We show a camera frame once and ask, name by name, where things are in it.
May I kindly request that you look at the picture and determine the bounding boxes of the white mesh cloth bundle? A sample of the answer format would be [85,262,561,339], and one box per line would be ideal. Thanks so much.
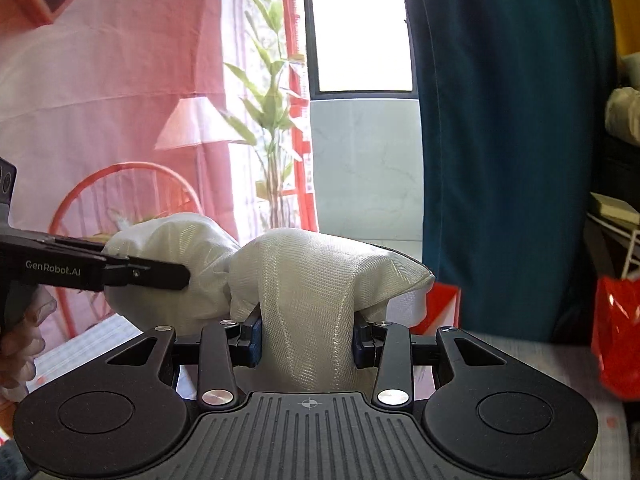
[104,214,435,394]

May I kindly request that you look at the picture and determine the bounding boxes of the person left hand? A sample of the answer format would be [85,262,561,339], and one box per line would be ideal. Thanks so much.
[1,286,58,402]

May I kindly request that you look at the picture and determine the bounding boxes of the red strawberry cardboard box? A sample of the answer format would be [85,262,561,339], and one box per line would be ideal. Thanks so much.
[386,282,461,336]

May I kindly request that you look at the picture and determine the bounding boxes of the red plastic bag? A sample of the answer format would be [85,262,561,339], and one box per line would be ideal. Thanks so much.
[591,276,640,401]

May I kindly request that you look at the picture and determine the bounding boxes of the pink printed backdrop curtain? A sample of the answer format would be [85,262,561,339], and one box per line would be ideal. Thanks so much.
[0,0,321,401]

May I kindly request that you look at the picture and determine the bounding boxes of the yellow sticky note pad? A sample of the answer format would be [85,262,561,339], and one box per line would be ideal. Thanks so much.
[591,193,640,226]

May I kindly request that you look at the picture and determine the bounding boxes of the beige cloth bundle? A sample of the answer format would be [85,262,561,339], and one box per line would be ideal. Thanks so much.
[605,87,640,146]

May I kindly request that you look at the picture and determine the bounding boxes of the dark teal curtain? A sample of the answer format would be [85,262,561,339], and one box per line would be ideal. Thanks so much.
[405,0,616,347]

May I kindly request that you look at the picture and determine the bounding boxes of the white wire shelf rack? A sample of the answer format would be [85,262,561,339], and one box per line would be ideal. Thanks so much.
[585,212,639,280]

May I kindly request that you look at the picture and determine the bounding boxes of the window with black frame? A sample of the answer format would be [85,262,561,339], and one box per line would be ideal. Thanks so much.
[304,0,416,100]

